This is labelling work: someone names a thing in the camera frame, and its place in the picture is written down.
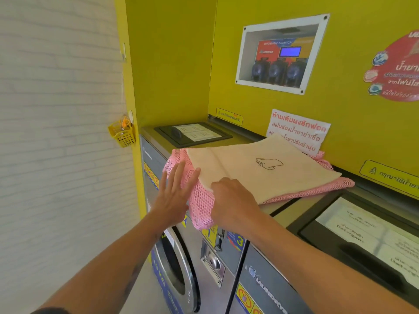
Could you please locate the small yellow plastic basket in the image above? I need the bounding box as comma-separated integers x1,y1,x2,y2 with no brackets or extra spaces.
108,119,137,149

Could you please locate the white notice with red letters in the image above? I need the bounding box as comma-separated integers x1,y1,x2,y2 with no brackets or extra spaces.
265,109,332,157

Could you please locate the stainless steel washing machine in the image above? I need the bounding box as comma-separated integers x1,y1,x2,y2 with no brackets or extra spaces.
139,116,295,314
229,166,419,314

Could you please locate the person's left forearm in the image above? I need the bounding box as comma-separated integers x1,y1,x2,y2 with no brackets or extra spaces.
31,211,172,314

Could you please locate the person's right forearm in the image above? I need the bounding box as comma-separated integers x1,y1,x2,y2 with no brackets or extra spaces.
240,211,419,314

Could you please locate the pink mesh laundry bag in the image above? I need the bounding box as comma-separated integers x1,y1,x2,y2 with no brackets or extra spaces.
162,148,355,231

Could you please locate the cream cloth bag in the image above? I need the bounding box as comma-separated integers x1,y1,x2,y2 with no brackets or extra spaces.
185,133,343,205

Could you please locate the white framed dispenser window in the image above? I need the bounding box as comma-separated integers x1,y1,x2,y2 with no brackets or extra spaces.
235,13,330,96

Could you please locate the person's right hand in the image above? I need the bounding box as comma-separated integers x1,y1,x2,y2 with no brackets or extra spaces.
210,177,262,236

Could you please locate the round red sticker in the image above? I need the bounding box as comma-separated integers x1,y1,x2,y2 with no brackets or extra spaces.
362,29,419,102

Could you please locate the small yellow warning label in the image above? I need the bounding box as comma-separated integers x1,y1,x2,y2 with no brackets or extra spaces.
215,107,244,126
359,160,419,199

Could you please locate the person's left hand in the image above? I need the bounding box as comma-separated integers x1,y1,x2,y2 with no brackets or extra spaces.
151,161,201,229

